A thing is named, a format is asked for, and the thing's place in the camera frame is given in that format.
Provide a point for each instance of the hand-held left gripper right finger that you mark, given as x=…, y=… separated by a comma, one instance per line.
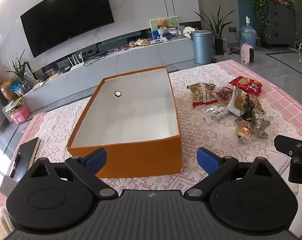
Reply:
x=207, y=158

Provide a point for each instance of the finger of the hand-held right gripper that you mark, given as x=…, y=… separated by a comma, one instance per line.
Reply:
x=285, y=143

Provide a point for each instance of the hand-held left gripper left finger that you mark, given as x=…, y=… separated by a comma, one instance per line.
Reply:
x=96, y=157

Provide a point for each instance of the dark green snack packet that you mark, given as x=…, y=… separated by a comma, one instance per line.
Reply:
x=245, y=118

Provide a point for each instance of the orange cardboard box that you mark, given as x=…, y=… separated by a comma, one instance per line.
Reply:
x=138, y=120

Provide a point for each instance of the white snack packet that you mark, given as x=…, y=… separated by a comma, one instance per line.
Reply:
x=232, y=102

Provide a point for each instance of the yellow noodle snack packet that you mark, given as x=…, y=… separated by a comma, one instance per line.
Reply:
x=202, y=92

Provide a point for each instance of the large red snack packet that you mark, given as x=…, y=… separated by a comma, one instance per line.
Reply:
x=247, y=85

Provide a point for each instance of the clear crinkled snack bag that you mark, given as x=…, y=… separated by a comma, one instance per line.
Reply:
x=262, y=128

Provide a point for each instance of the clear bag of colourful candy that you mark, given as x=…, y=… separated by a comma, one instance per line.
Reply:
x=243, y=131

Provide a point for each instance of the clear packet of white sweets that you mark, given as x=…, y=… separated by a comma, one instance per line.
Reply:
x=214, y=111

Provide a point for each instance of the dark nut snack packet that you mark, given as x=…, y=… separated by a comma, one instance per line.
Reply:
x=253, y=105

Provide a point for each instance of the small red spicy strip packet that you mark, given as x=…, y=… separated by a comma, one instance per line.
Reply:
x=223, y=95

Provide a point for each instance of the black notebook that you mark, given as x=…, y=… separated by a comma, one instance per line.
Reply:
x=24, y=157

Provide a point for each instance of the pink storage box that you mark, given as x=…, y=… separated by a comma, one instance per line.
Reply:
x=21, y=115

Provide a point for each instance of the white wifi router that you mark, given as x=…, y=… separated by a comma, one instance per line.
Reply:
x=74, y=63

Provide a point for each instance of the pink space heater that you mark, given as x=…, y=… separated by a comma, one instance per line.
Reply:
x=248, y=53

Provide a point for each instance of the long grey television cabinet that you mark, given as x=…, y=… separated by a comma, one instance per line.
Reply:
x=131, y=60

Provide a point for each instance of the orange round vase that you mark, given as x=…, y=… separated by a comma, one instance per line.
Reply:
x=9, y=91

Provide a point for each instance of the blue metal trash bin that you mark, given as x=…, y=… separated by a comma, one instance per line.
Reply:
x=202, y=47

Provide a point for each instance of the blue water jug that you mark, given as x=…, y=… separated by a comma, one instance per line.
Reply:
x=248, y=35

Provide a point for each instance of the beige cushion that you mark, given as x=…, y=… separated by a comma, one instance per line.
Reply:
x=1, y=223

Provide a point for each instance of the green plant in glass vase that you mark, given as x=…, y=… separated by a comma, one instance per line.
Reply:
x=19, y=70

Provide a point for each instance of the dark grey drawer cabinet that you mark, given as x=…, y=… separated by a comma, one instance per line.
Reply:
x=282, y=25

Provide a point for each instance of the pile of yellow snack bags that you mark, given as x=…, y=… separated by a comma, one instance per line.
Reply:
x=139, y=42

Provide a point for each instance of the tall plant in black pot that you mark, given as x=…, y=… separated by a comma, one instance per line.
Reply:
x=217, y=30

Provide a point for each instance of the teddy bear gift box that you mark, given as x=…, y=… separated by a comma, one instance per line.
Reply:
x=163, y=27

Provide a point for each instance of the black flat screen television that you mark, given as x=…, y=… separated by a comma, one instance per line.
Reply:
x=68, y=17

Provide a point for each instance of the trailing green ivy plant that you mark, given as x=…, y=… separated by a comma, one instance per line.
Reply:
x=259, y=2

